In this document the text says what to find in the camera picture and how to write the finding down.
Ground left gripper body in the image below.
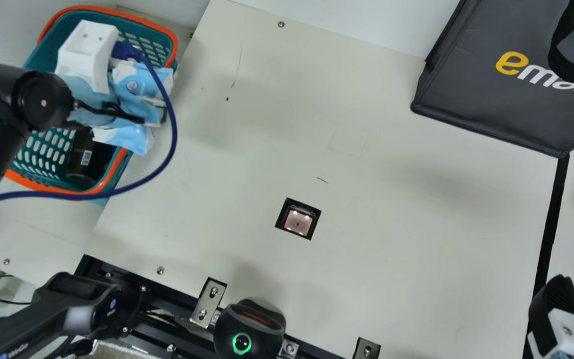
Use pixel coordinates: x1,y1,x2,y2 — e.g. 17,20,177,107
63,74,116,126

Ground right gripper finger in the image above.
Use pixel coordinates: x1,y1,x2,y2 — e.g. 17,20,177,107
526,274,574,359

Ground white and blue wet wipes pack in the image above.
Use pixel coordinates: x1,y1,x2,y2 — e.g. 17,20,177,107
92,62,176,156

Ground teal shopping basket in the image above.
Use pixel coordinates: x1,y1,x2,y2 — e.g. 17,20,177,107
4,5,179,206

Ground small square scanner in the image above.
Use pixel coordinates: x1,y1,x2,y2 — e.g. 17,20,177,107
275,197,322,241

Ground dark coffee bottle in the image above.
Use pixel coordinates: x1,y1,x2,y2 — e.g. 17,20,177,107
65,129,118,189

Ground black strip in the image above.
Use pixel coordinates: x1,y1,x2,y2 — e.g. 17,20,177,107
522,155,571,359

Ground black device with green light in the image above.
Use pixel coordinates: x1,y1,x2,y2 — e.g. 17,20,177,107
213,298,287,359

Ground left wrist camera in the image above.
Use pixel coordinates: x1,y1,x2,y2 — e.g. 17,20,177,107
55,19,121,94

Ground dark grey bag with straps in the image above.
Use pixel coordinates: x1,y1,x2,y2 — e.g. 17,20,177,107
411,0,574,159

